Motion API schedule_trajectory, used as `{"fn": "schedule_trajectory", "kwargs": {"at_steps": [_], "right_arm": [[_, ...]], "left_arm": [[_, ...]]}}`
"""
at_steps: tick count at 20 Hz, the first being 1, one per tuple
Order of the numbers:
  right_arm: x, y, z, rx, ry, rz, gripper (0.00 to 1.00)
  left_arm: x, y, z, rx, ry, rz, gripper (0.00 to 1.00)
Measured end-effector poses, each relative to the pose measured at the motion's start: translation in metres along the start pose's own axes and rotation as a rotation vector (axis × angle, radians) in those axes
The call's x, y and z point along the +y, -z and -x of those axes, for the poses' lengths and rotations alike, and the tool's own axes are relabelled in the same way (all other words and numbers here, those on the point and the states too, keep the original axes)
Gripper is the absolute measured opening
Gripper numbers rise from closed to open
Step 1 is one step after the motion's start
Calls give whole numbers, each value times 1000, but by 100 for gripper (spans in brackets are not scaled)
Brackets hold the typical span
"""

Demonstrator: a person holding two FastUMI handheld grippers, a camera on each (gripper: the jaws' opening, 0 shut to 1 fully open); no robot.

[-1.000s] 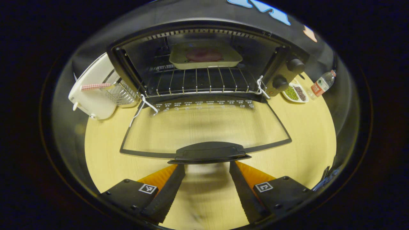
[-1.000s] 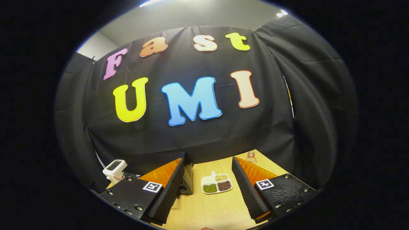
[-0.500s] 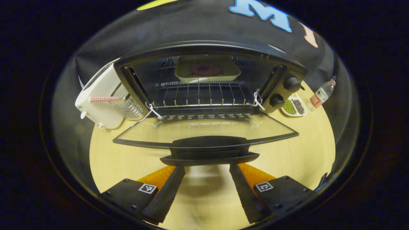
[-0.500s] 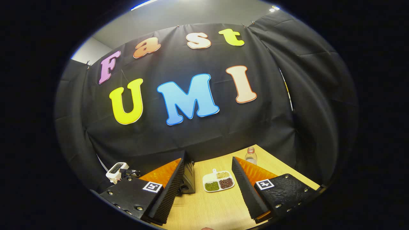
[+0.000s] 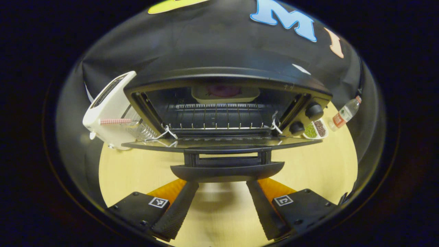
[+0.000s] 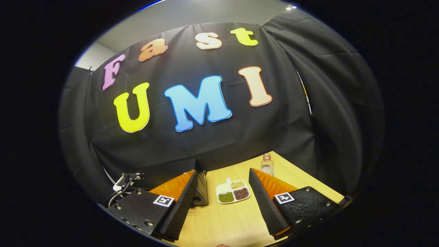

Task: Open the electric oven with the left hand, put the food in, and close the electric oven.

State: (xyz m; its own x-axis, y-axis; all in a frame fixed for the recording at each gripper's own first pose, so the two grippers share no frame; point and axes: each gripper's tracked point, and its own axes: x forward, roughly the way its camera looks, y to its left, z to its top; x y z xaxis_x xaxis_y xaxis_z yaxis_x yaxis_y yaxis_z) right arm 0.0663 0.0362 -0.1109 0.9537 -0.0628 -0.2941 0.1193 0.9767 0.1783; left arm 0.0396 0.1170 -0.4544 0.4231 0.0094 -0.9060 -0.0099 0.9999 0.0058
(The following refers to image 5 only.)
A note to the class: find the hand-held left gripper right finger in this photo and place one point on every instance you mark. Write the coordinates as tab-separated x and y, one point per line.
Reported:
264	212

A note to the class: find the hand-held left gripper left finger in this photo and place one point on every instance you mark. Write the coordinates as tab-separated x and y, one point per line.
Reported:
178	212

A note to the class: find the black electric oven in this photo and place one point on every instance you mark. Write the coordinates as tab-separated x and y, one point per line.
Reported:
226	169

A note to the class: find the white dish of beans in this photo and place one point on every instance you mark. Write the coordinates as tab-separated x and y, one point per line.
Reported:
315	129

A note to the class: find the white dish with pink food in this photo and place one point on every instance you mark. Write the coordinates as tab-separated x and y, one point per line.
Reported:
224	92

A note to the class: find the clear glass container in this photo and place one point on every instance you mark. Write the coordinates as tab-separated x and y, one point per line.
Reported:
142	128

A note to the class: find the red checkered stick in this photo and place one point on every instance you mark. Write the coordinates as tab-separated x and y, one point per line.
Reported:
115	121

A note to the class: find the white toaster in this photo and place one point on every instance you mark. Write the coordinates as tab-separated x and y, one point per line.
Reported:
109	106

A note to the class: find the clear plastic bottle red label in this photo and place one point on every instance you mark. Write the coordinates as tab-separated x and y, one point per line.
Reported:
344	115

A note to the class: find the black backdrop cloth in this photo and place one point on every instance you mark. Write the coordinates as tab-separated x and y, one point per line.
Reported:
205	41

